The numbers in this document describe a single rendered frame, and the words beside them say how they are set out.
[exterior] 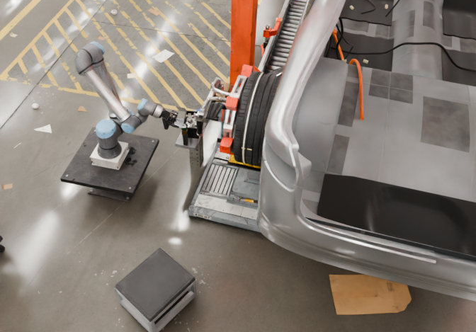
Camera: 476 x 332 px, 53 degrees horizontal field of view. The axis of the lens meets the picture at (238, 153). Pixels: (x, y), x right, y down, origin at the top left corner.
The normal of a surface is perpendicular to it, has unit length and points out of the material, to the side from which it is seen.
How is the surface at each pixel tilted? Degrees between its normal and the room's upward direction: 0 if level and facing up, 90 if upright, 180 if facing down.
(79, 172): 0
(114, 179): 0
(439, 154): 22
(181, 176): 0
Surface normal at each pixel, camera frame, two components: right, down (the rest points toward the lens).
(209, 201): 0.03, -0.69
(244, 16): -0.26, 0.70
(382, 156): -0.07, -0.37
